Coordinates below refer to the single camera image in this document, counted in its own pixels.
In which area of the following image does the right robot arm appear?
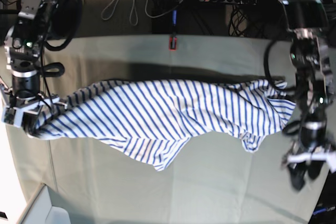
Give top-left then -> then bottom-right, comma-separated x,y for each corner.
1,0 -> 83,137

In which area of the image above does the white plastic bin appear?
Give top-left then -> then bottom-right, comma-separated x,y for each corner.
0,183 -> 71,224

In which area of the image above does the green table cloth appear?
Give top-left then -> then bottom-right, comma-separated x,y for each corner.
7,35 -> 328,223

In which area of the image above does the red black middle clamp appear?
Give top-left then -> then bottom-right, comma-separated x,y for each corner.
169,34 -> 177,51

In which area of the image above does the dark round floor object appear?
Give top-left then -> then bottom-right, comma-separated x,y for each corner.
51,0 -> 78,38

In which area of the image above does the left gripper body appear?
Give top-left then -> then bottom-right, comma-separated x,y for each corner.
281,142 -> 335,173

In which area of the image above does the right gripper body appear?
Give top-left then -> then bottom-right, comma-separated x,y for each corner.
1,83 -> 67,128

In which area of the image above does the blue white striped t-shirt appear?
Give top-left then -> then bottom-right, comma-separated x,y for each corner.
34,79 -> 296,171

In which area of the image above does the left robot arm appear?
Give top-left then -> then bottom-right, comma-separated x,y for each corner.
278,0 -> 335,191

